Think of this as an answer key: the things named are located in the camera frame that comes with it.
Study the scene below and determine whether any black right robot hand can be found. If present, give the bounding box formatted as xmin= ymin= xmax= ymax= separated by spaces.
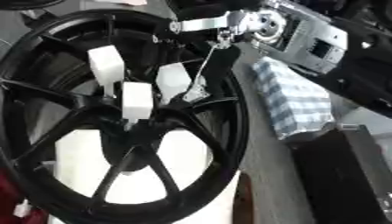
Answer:
xmin=151 ymin=0 xmax=263 ymax=103

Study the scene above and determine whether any white pin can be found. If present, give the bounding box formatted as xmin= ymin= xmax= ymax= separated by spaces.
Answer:
xmin=86 ymin=45 xmax=128 ymax=99
xmin=119 ymin=80 xmax=155 ymax=131

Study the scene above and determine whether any black spoked wheel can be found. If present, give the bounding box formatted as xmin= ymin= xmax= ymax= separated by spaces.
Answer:
xmin=0 ymin=8 xmax=251 ymax=224

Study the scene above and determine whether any black round object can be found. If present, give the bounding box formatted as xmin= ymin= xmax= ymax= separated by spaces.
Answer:
xmin=0 ymin=0 xmax=67 ymax=11

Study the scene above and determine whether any white stand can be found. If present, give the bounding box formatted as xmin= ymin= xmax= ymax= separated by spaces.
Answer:
xmin=52 ymin=128 xmax=242 ymax=224

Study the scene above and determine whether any black box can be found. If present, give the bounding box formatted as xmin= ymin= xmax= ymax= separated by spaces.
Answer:
xmin=290 ymin=124 xmax=392 ymax=224

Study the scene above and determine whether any small white connector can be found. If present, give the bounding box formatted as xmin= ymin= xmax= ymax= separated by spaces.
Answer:
xmin=12 ymin=199 xmax=36 ymax=219

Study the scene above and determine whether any red object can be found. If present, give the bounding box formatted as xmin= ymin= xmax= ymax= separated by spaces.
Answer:
xmin=0 ymin=168 xmax=51 ymax=224

